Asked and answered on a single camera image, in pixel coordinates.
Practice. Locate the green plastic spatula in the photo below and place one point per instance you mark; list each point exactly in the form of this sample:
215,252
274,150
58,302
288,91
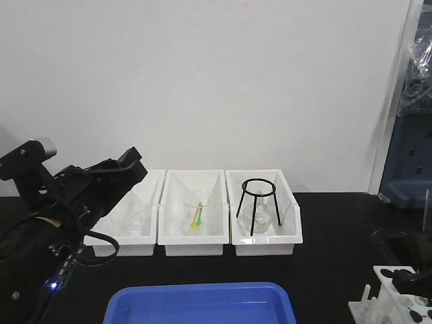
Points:
199,214

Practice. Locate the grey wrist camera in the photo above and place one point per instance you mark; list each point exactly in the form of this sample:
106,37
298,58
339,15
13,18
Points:
26,157

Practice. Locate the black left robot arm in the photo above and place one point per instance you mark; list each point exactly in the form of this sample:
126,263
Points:
39,252

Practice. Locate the bag of grey pegs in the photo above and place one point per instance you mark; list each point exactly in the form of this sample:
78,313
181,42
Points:
416,95

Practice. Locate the right white storage bin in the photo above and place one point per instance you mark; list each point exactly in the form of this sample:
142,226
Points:
279,240

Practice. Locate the yellow plastic spatula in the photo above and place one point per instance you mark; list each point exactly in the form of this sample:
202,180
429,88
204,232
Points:
193,224

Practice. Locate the left white storage bin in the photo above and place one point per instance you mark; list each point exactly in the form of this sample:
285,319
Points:
149,190

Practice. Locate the glass beaker in middle bin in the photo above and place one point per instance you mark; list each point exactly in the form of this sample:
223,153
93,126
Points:
189,209

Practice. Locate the blue plastic tray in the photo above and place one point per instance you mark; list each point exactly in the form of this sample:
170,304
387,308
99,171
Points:
242,302

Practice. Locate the glass flask in right bin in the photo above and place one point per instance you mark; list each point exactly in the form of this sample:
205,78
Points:
255,216

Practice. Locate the glassware in left bin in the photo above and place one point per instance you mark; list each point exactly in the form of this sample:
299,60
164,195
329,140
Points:
127,218

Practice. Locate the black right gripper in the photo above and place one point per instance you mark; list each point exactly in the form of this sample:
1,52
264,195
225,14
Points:
413,249

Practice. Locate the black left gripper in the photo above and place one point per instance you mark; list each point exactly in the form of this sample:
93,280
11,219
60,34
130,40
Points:
74,199

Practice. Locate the white storage bin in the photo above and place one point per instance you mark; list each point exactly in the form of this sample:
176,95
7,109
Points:
279,240
181,185
149,190

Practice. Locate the blue pegboard drying rack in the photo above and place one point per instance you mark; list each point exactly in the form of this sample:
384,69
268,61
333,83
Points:
407,171

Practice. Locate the white test tube rack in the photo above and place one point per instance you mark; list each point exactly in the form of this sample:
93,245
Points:
390,306

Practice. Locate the black wire tripod stand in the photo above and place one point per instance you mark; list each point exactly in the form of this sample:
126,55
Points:
260,187

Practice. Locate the clear glass test tube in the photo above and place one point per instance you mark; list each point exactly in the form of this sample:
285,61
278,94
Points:
425,223

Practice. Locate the middle white storage bin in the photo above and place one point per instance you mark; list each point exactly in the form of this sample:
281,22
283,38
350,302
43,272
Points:
181,185

